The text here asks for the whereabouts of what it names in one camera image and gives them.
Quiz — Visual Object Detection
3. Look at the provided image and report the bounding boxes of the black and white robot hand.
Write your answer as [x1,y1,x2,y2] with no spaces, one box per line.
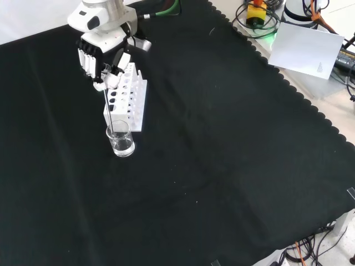
[76,27,131,92]

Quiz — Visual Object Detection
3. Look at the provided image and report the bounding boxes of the clear glass rod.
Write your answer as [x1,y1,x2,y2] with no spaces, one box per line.
[103,86,116,139]

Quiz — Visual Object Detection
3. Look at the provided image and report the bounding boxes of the white test tube rack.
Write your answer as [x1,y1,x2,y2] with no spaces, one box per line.
[103,62,149,132]

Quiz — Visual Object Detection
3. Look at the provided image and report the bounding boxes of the small clear glass beaker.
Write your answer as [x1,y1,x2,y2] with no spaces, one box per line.
[105,119,136,158]

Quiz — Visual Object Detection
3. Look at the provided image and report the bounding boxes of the black table cloth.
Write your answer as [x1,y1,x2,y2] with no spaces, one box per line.
[0,0,355,266]

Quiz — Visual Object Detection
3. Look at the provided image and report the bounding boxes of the yellow stop button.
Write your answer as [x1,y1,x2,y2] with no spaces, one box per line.
[246,0,268,27]

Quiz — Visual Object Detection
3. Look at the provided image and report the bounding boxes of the pale board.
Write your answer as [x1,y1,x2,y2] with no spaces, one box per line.
[268,22,346,81]

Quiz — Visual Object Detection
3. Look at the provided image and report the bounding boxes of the black power adapter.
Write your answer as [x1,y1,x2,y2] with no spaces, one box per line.
[333,45,355,73]

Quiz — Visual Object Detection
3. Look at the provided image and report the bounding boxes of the aluminium table leg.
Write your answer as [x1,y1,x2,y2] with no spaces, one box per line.
[332,209,355,236]

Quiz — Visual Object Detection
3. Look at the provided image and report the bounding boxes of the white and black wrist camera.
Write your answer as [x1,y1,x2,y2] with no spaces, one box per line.
[121,21,153,53]

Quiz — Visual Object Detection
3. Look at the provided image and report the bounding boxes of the green cable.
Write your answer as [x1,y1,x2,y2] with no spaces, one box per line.
[135,0,181,19]

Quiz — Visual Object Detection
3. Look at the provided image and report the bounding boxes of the black cable bundle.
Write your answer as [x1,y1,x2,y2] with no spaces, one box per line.
[232,0,281,38]

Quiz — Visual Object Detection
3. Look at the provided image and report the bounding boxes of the grey metal base plate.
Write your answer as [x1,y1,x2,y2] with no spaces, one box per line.
[232,16,352,101]

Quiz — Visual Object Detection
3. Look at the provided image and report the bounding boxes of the orange cable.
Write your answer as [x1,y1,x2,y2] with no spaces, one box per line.
[306,0,341,35]

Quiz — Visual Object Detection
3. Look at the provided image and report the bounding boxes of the tangled floor cables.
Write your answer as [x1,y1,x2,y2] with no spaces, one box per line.
[277,226,355,266]

